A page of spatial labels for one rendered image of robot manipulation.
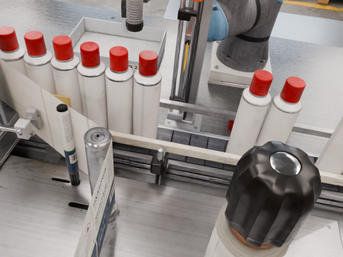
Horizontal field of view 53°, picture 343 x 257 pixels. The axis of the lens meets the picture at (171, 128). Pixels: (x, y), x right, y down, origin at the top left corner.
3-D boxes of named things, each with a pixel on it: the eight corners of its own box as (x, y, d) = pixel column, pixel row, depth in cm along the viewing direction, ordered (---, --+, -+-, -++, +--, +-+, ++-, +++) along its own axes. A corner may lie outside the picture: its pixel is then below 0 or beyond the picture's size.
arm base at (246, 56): (216, 68, 96) (225, 35, 89) (215, 41, 107) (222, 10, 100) (269, 75, 96) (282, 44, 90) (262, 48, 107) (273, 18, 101)
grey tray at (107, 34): (61, 64, 98) (58, 49, 95) (84, 31, 113) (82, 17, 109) (153, 79, 97) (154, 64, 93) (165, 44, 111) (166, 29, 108)
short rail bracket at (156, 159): (148, 192, 69) (150, 153, 61) (151, 181, 71) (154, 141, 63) (164, 196, 69) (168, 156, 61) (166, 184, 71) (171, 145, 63)
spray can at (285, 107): (250, 168, 70) (281, 87, 55) (250, 149, 73) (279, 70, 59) (275, 173, 69) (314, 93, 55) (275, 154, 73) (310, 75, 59)
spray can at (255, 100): (224, 161, 70) (248, 80, 56) (225, 144, 74) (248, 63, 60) (249, 166, 70) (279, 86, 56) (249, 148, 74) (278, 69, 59)
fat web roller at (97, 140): (87, 219, 58) (75, 144, 45) (96, 197, 62) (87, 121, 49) (113, 225, 58) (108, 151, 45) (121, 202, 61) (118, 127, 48)
